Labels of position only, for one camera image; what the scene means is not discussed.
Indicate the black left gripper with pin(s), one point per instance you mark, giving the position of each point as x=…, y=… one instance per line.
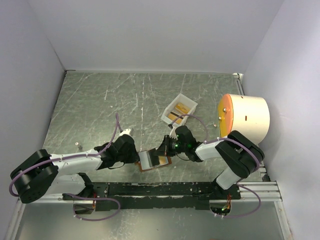
x=134, y=157

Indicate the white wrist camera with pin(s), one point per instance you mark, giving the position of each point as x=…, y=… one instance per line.
x=128, y=131
x=173, y=134

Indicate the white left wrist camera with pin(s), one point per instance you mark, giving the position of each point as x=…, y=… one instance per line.
x=128, y=131

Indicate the white cylinder with orange lid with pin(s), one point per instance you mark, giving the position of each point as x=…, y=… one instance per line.
x=248, y=115

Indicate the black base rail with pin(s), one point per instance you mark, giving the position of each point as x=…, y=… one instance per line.
x=160, y=195

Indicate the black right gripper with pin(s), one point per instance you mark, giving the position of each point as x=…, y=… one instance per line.
x=164, y=149

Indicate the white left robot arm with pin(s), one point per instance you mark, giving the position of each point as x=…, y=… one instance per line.
x=49, y=174

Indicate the white plastic card bin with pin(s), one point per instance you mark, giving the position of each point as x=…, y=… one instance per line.
x=183, y=99

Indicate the brown leather card holder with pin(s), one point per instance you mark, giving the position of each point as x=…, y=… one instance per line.
x=149, y=161

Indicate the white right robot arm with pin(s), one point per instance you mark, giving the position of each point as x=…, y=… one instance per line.
x=241, y=155

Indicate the aluminium extrusion rail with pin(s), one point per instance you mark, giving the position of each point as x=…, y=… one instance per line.
x=267, y=191

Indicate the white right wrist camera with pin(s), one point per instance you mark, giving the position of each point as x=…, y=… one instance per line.
x=173, y=134

